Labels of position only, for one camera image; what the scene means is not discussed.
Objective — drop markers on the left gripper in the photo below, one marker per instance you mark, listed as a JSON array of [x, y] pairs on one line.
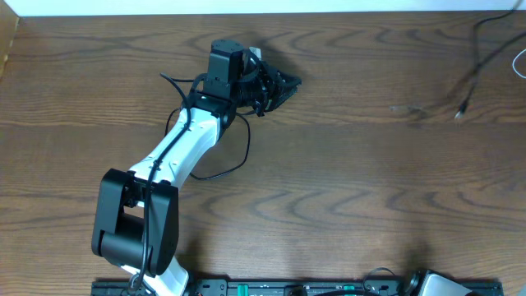
[[274, 90]]

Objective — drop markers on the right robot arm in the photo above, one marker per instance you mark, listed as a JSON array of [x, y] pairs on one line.
[[430, 283]]

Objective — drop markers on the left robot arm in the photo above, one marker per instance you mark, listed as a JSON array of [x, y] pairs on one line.
[[137, 215]]

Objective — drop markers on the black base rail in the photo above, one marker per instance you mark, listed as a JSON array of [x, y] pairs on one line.
[[379, 282]]

